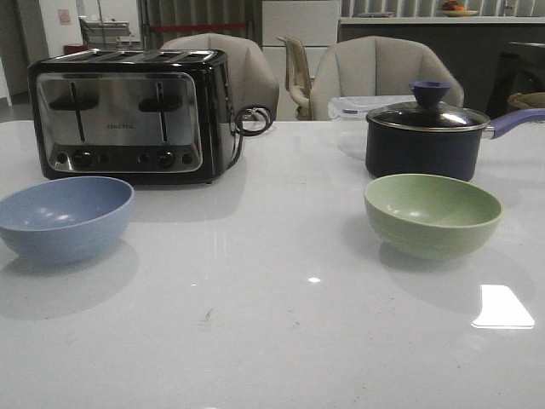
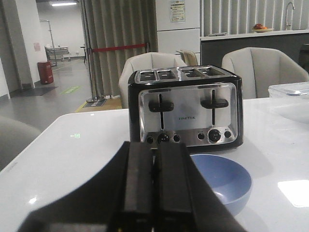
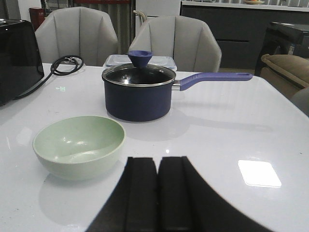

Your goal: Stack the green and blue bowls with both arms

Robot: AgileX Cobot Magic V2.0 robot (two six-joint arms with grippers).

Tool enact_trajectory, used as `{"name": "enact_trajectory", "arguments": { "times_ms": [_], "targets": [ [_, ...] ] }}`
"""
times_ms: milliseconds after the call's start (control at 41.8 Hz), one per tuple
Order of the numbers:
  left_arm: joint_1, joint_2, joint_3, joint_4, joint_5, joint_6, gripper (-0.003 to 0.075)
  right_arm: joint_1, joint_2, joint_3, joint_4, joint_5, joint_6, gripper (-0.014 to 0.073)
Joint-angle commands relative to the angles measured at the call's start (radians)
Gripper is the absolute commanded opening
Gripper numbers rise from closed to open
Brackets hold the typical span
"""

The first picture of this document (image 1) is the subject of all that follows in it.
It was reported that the green bowl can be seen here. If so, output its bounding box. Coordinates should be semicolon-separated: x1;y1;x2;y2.
364;174;502;260

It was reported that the beige armchair right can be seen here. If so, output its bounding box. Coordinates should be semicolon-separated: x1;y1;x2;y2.
309;36;464;121

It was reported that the white cabinet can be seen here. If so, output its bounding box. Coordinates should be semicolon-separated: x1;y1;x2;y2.
261;1;341;83

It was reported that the fruit bowl on counter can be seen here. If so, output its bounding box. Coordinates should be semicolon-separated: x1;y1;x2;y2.
439;0;479;17

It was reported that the grey counter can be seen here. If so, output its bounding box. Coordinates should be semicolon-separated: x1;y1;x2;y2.
338;16;544;111

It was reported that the dark blue saucepan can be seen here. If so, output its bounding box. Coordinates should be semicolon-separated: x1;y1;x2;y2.
365;108;544;181

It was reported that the blue bowl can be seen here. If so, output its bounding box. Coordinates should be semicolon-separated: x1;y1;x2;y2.
1;176;135;263

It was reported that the beige armchair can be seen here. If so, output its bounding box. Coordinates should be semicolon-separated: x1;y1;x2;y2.
309;36;464;121
161;33;279;120

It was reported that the clear plastic food container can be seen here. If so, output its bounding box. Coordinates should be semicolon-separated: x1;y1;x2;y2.
328;95;416;120

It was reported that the glass pot lid blue knob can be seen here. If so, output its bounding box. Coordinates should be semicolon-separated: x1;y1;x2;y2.
366;80;490;132

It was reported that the black and chrome toaster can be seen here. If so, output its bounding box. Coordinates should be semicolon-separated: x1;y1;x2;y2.
28;49;238;185

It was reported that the beige armchair left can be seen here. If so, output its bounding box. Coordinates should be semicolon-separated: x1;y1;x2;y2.
161;33;279;120

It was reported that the cream office chair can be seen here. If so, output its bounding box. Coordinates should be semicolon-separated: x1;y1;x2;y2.
277;35;313;120

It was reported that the toaster power cable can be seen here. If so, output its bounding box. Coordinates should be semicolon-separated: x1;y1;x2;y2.
228;105;274;170

